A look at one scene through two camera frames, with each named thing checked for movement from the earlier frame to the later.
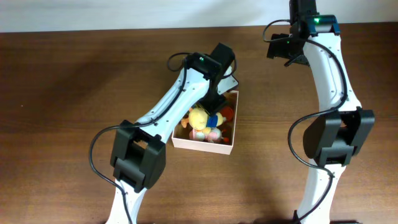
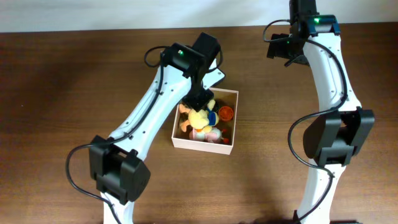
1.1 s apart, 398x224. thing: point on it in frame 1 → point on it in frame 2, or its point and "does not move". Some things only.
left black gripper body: x=211 y=101 → x=198 y=97
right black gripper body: x=288 y=50 does not move
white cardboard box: x=181 y=137 does not move
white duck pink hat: x=214 y=135 does not move
